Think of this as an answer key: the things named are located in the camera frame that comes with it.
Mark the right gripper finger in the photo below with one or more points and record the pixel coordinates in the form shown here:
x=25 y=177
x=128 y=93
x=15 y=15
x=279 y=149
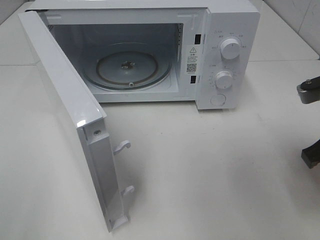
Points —
x=309 y=90
x=311 y=155

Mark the white microwave door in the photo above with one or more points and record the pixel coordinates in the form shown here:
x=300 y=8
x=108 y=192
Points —
x=81 y=118

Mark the lower white timer knob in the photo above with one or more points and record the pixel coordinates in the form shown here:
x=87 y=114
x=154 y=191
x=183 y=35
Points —
x=224 y=79

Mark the upper white power knob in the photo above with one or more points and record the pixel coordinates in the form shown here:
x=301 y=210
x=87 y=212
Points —
x=230 y=48

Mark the round white door button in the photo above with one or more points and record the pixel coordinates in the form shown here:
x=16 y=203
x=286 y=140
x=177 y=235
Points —
x=218 y=100

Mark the white microwave oven body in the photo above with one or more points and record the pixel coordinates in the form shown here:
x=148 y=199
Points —
x=80 y=25

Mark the white warning label sticker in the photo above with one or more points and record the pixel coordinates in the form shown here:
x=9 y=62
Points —
x=192 y=56

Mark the glass microwave turntable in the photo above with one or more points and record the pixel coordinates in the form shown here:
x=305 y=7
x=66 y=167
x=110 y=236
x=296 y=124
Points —
x=126 y=66

